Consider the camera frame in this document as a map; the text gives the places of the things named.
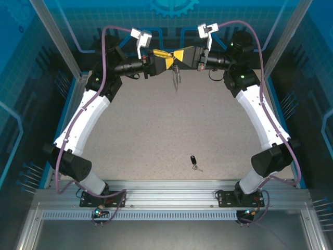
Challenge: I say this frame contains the small controller board with LED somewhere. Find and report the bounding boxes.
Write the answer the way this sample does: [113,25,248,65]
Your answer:
[240,207,261,217]
[94,205,110,218]

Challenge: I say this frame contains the metal sheet shelf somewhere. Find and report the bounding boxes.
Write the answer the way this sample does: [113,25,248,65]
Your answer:
[15,218,326,250]

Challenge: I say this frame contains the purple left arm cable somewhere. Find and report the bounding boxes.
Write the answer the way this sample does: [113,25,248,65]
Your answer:
[55,25,133,227]

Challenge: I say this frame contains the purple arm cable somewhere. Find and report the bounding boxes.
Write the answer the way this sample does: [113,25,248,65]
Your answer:
[55,25,133,227]
[217,20,302,226]

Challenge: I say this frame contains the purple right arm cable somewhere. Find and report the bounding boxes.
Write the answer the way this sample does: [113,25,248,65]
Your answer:
[217,20,302,226]

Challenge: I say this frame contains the aluminium upright post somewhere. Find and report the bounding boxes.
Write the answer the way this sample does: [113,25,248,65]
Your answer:
[262,0,313,78]
[29,0,88,80]

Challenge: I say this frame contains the blue table side rail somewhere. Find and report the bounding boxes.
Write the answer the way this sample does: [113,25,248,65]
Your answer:
[264,74,307,190]
[41,74,89,190]

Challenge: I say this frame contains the aluminium frame rail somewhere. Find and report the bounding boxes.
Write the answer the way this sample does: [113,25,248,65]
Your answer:
[32,179,313,210]

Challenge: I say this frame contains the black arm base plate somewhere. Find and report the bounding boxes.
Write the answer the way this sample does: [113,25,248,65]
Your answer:
[79,190,127,208]
[217,190,265,208]

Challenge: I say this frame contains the perforated cable duct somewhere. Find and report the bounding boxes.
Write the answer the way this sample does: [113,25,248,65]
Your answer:
[41,210,239,221]

